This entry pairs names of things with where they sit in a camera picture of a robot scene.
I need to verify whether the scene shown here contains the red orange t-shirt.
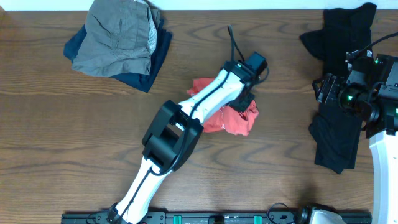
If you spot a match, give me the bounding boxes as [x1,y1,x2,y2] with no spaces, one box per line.
[186,77,259,137]

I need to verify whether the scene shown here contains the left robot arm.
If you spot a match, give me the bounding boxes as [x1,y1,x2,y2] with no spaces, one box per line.
[107,52,267,223]

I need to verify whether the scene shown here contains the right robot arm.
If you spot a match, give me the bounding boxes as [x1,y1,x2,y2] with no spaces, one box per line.
[312,50,397,223]

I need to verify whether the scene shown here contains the black garment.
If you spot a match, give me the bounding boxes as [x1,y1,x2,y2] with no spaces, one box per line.
[299,2,377,175]

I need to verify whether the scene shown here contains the navy folded garment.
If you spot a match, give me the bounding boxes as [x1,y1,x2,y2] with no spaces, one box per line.
[63,18,173,93]

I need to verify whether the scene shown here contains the grey folded shorts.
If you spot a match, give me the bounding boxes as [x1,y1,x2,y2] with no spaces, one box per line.
[72,0,160,77]

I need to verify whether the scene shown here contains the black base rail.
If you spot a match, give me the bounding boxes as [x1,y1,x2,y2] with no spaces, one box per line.
[60,211,374,224]

